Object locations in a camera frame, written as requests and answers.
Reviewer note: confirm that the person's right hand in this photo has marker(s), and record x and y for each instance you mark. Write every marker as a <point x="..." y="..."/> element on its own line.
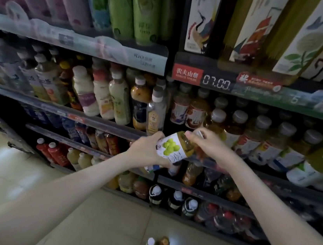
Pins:
<point x="217" y="145"/>

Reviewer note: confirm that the orange bottle yellow cap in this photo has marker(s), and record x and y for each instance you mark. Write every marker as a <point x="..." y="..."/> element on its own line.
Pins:
<point x="163" y="243"/>

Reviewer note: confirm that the red price tag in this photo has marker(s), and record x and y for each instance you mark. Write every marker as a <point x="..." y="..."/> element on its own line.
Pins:
<point x="187" y="74"/>

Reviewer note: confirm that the person's right forearm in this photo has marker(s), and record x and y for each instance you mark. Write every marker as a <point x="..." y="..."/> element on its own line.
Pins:
<point x="285" y="218"/>

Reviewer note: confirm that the person's left forearm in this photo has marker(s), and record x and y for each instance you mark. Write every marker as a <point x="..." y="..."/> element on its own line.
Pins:
<point x="40" y="200"/>

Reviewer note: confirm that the amber tea bottle white cap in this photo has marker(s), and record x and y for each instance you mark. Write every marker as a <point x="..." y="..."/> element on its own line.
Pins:
<point x="173" y="147"/>

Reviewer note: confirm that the person's left hand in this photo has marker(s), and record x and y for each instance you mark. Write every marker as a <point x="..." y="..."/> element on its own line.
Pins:
<point x="146" y="151"/>

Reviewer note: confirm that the row of large water jugs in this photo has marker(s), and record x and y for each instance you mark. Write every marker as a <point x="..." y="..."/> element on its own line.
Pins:
<point x="226" y="220"/>

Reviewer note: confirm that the dark price tag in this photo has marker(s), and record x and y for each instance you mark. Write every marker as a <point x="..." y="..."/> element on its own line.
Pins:
<point x="216" y="82"/>

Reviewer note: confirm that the picture shelf label strip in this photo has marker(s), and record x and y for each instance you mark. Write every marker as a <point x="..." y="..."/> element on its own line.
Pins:
<point x="282" y="93"/>

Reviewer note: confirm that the dark grey store shelving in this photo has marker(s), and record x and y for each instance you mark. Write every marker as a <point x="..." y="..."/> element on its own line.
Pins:
<point x="179" y="29"/>

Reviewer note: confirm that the pale advert shelf strip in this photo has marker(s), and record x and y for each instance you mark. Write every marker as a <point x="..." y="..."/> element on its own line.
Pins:
<point x="100" y="46"/>

